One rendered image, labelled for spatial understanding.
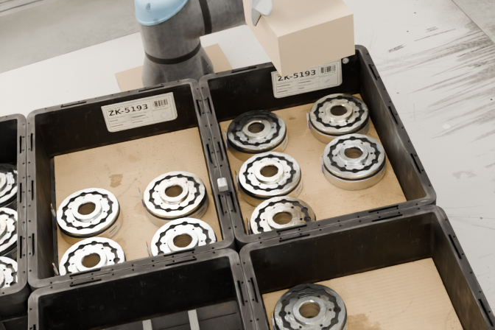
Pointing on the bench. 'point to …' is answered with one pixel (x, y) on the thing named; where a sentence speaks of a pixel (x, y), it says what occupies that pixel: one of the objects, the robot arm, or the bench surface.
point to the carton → (303, 26)
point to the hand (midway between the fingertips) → (296, 9)
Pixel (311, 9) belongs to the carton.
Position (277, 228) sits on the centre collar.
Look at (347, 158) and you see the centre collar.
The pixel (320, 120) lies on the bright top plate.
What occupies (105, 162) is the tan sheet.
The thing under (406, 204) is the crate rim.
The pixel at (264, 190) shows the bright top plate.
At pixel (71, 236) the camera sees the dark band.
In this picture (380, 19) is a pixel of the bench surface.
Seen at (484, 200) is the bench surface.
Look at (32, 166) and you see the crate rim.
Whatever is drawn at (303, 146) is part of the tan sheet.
